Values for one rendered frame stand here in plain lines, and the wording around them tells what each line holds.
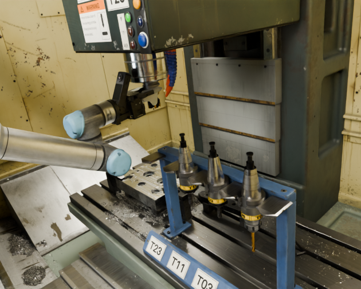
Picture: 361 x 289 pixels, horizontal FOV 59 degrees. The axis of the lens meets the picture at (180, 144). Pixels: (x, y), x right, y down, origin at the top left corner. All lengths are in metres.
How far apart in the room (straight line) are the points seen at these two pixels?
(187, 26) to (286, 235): 0.56
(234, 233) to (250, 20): 0.69
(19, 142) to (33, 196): 1.20
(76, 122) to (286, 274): 0.70
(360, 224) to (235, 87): 0.90
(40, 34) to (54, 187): 0.88
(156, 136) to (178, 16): 1.77
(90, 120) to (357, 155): 1.25
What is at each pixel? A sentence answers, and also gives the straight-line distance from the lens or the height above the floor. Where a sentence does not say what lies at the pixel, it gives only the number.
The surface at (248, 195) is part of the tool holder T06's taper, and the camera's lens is 0.73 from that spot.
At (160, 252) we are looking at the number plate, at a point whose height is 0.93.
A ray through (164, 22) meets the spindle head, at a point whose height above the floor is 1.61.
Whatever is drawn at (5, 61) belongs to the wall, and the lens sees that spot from 2.00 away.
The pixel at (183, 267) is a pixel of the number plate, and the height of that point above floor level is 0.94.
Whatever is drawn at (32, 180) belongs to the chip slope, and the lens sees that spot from 2.07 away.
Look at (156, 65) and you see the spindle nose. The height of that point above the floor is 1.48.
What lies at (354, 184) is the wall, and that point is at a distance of 1.81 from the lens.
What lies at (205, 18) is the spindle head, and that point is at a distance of 0.88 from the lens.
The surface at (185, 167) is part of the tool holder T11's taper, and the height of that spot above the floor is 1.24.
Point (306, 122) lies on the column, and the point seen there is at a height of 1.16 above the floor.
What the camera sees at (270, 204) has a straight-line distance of 0.73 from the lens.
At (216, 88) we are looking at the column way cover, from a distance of 1.53.
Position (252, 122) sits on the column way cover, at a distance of 1.45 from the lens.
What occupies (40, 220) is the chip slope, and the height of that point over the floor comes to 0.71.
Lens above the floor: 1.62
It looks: 22 degrees down
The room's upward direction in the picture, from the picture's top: 7 degrees counter-clockwise
